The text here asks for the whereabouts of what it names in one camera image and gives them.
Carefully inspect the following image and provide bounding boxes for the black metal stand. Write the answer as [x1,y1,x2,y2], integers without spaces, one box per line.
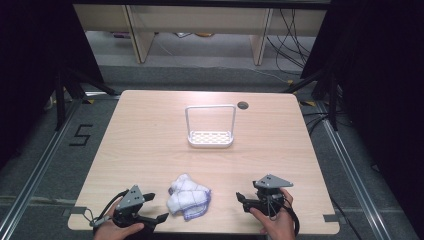
[283,68,342,132]
[54,65,118,132]

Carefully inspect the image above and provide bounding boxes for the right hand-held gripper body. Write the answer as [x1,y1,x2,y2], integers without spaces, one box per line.
[252,173,295,217]

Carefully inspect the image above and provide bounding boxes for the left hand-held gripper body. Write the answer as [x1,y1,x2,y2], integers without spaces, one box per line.
[112,184,150,230]

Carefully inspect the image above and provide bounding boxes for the beige desk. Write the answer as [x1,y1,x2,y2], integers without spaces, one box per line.
[73,3,328,66]

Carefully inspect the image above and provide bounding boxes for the white rack with handle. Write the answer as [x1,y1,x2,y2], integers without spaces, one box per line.
[184,104,238,149]

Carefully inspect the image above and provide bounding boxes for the aluminium floor rail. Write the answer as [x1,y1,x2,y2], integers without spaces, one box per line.
[314,99,394,240]
[0,98,84,240]

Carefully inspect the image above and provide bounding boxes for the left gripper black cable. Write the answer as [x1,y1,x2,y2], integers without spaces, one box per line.
[89,189,130,229]

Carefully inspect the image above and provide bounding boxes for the person's left hand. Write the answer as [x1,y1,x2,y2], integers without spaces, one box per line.
[93,199,145,240]

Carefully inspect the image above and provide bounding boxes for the white cloth with purple trim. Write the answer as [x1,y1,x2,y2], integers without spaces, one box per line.
[166,172,212,222]

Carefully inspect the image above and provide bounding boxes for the black curtain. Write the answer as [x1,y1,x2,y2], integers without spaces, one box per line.
[299,0,424,231]
[0,0,105,169]

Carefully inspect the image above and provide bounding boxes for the person's right hand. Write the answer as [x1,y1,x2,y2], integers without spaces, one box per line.
[249,187,296,240]

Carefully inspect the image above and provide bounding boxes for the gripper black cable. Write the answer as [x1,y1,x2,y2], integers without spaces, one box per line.
[89,189,130,229]
[283,203,301,238]

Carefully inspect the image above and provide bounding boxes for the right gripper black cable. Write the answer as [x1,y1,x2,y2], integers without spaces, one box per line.
[283,203,301,238]

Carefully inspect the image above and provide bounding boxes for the bundle of black cables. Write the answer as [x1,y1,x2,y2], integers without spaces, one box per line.
[265,8,318,76]

